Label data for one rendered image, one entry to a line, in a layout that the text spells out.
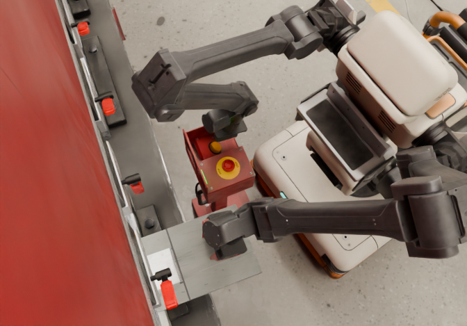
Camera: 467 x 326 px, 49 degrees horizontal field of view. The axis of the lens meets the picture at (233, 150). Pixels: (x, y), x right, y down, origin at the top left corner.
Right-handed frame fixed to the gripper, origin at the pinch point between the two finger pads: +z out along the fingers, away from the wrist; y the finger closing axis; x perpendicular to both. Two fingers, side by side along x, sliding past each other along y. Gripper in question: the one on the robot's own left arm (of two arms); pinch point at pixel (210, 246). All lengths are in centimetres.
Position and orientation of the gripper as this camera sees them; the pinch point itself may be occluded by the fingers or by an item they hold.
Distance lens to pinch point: 123.7
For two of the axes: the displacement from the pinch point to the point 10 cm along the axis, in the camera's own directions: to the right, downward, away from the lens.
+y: 3.6, 8.7, -3.3
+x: 8.0, -1.0, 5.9
